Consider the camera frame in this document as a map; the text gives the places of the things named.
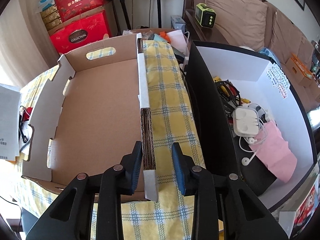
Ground brown cardboard tray box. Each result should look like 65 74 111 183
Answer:
22 33 159 202

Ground orange small carton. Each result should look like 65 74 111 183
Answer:
286 53 313 87

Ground green cube clock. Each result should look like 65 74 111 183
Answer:
195 3 216 28

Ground tangled coloured cables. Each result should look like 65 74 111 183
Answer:
213 76 252 113

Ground yellow plaid tablecloth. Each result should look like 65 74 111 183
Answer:
15 39 221 240

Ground white printed paper sheet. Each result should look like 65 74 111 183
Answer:
0 84 21 161

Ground white earphone case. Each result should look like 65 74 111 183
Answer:
232 106 260 137

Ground white earphones cable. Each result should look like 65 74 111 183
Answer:
238 104 272 166

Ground brown sofa cushion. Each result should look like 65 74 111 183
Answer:
205 0 267 51

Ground black and white storage box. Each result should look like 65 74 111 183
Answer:
186 41 316 211

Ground red collection gift bag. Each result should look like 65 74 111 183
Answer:
50 11 111 54

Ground pink paper bag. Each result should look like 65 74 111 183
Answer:
249 120 297 183

